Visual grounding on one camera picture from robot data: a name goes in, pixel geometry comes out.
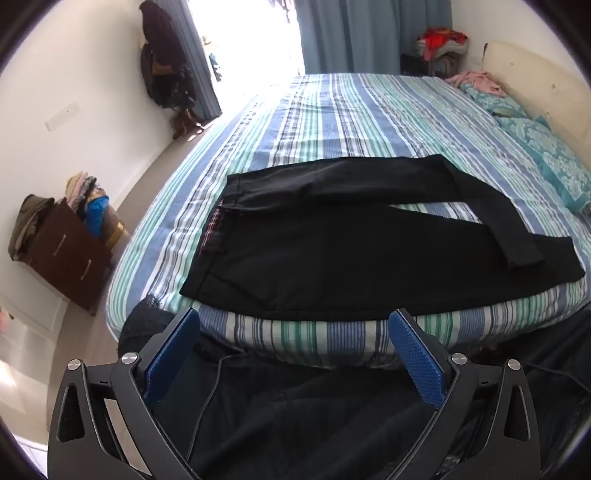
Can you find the person's dark clothing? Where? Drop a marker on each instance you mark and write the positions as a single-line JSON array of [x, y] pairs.
[[323, 424]]

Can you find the pile of red clothes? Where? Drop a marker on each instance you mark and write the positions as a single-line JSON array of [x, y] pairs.
[[443, 44]]

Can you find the olive clothes pile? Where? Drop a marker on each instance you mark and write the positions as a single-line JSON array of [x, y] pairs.
[[27, 226]]

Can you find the striped blue green bed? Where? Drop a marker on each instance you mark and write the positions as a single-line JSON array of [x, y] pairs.
[[332, 120]]

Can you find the brown drawer cabinet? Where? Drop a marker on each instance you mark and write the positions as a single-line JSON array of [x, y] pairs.
[[69, 258]]

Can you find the small teal patterned pillow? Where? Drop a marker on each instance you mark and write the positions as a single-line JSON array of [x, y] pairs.
[[494, 104]]

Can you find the wide blue curtain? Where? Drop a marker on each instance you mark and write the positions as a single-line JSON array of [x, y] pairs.
[[364, 34]]

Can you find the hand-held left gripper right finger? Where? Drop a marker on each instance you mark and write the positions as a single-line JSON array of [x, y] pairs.
[[418, 357]]

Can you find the large teal patterned pillow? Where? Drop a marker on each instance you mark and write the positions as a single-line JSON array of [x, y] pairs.
[[551, 159]]

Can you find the black pants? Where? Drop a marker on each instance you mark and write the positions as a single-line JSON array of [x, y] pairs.
[[323, 258]]

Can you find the mixed clothes pile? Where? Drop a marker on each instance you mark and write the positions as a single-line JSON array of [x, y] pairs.
[[81, 189]]

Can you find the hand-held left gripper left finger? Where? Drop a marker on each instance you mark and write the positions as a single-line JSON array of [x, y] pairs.
[[170, 357]]

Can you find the narrow blue curtain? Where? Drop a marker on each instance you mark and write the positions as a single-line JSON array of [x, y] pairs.
[[205, 87]]

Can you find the cream headboard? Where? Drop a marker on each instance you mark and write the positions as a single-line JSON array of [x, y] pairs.
[[545, 85]]

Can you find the dark hanging bags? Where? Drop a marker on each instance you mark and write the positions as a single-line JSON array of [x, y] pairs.
[[164, 60]]

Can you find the pink cloth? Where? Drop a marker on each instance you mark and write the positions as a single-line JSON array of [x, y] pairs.
[[480, 82]]

